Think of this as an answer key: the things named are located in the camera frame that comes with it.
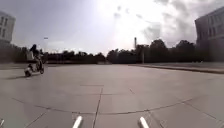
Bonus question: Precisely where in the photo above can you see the row of trees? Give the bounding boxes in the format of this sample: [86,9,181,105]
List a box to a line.
[0,39,224,65]

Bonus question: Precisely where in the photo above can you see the grey paved plaza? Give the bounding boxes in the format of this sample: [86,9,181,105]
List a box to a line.
[0,63,224,128]

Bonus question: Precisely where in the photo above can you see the white scooter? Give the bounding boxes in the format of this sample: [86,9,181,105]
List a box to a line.
[23,56,45,78]

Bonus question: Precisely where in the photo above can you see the floodlight pole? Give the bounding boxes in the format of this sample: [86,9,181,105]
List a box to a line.
[43,36,49,54]

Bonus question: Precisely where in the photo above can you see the raised kerb strip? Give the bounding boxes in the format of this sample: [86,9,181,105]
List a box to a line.
[129,62,224,75]

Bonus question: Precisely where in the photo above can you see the person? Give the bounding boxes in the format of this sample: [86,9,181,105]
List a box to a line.
[29,43,43,68]

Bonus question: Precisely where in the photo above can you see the tall thin tower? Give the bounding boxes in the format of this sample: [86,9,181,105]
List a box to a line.
[133,36,138,49]

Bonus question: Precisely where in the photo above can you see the robot's own part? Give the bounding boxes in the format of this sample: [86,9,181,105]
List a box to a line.
[138,116,150,128]
[72,115,83,128]

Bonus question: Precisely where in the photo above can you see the pale building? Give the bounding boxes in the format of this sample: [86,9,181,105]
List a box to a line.
[0,11,17,46]

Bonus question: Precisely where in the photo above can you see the grey building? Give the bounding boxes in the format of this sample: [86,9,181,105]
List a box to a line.
[194,7,224,51]

